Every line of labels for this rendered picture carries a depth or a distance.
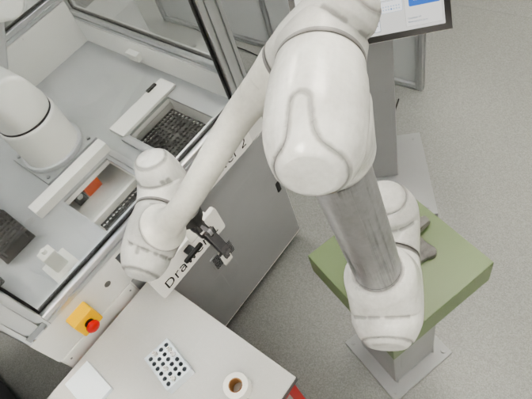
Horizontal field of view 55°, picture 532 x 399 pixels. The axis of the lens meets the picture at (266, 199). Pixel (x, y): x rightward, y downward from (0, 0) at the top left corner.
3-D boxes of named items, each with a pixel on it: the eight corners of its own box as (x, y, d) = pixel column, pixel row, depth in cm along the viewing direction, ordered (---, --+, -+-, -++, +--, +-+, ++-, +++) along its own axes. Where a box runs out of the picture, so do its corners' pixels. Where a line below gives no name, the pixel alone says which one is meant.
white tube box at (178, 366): (195, 372, 142) (190, 368, 139) (172, 394, 140) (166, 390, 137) (172, 342, 149) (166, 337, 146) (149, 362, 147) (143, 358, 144)
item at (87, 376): (113, 389, 145) (111, 387, 144) (91, 414, 143) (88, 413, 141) (89, 362, 152) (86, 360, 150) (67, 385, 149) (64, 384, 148)
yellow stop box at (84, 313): (105, 318, 150) (93, 309, 144) (88, 338, 147) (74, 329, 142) (95, 309, 152) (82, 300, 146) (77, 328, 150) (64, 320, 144)
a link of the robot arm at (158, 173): (160, 180, 126) (146, 225, 119) (132, 139, 114) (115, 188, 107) (200, 178, 123) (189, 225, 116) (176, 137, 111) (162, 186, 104)
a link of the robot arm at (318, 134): (425, 271, 124) (430, 361, 112) (359, 273, 129) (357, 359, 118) (367, 9, 65) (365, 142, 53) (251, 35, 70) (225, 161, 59)
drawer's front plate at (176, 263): (226, 226, 161) (214, 207, 152) (165, 298, 151) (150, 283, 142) (222, 223, 161) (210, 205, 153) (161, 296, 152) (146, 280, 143)
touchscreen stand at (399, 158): (438, 216, 236) (451, 41, 154) (341, 228, 244) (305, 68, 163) (419, 135, 264) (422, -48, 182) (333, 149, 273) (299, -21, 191)
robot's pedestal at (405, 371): (452, 353, 201) (469, 269, 140) (395, 402, 196) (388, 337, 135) (398, 299, 218) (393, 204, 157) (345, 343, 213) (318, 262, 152)
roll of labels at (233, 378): (222, 395, 137) (218, 392, 134) (234, 371, 140) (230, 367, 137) (244, 407, 134) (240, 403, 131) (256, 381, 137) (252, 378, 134)
